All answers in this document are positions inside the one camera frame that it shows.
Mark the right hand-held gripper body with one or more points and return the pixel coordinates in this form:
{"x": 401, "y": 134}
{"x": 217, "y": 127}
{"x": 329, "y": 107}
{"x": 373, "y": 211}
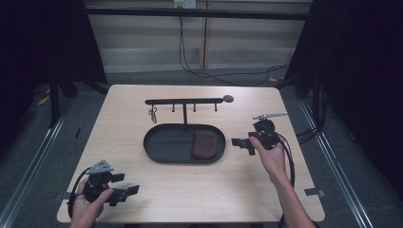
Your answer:
{"x": 266, "y": 133}

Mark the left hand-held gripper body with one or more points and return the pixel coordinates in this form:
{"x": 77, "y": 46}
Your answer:
{"x": 98, "y": 186}

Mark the brown pouch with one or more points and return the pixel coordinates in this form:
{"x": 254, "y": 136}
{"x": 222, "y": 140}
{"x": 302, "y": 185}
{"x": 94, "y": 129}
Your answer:
{"x": 205, "y": 144}

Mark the black hook rack with tray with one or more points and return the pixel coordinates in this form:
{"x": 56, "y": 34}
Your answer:
{"x": 168, "y": 145}

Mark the person's right hand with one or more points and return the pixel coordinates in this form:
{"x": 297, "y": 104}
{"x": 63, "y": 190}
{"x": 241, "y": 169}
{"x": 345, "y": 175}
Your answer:
{"x": 272, "y": 161}

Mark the person's left hand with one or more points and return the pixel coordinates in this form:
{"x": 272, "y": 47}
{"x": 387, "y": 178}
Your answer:
{"x": 87, "y": 210}

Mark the grey tape strip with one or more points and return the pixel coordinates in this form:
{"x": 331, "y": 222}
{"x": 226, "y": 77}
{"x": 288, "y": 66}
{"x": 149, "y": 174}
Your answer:
{"x": 315, "y": 192}
{"x": 67, "y": 195}

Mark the small black floor strip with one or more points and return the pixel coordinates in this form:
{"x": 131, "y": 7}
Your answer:
{"x": 78, "y": 133}

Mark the black stand leg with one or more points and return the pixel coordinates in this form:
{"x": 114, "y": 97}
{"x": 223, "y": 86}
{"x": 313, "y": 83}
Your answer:
{"x": 54, "y": 101}

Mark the yellow tape piece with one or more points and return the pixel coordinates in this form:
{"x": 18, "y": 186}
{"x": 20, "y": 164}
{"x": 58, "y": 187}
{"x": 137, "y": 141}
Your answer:
{"x": 43, "y": 100}

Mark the black curtain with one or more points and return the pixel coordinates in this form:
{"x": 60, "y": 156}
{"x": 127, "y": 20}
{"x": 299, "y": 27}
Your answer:
{"x": 38, "y": 47}
{"x": 364, "y": 79}

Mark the metal floor rail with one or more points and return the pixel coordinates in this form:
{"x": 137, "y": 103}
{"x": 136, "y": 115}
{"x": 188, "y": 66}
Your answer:
{"x": 28, "y": 171}
{"x": 335, "y": 164}

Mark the black horizontal frame bar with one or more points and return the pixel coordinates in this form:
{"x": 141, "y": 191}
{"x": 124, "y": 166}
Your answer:
{"x": 196, "y": 13}

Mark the white wall socket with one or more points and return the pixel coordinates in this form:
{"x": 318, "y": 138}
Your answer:
{"x": 185, "y": 3}

